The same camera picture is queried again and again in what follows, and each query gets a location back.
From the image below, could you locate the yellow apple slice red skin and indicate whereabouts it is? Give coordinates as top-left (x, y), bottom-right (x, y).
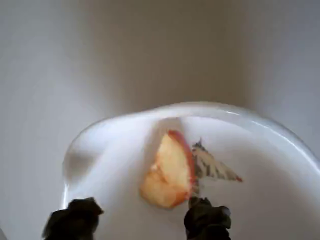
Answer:
top-left (138, 129), bottom-right (198, 210)

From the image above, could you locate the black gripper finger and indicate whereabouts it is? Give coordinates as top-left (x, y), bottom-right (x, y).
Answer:
top-left (41, 196), bottom-right (105, 240)
top-left (183, 196), bottom-right (232, 240)

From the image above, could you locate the white bowl with butterfly print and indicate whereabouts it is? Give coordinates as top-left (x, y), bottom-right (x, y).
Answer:
top-left (61, 101), bottom-right (320, 240)

